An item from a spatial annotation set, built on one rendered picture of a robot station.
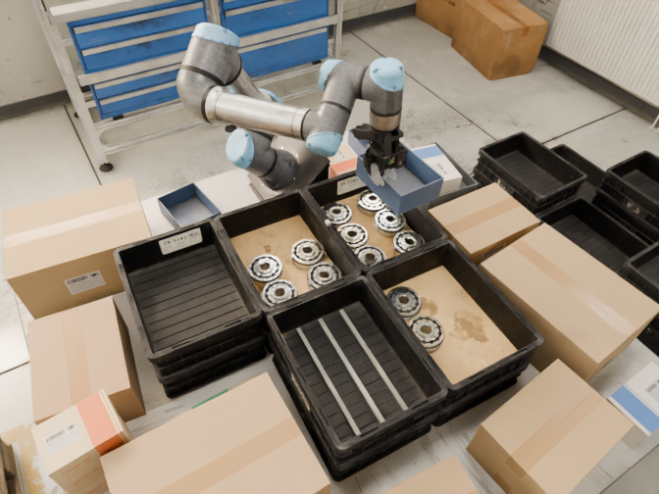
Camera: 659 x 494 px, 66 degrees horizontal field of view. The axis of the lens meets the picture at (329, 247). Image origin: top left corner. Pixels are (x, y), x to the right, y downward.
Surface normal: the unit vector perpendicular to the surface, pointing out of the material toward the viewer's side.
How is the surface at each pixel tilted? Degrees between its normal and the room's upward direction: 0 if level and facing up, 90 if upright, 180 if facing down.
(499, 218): 0
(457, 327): 0
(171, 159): 0
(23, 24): 90
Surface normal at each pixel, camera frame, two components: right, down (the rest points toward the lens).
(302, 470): 0.02, -0.67
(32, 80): 0.52, 0.65
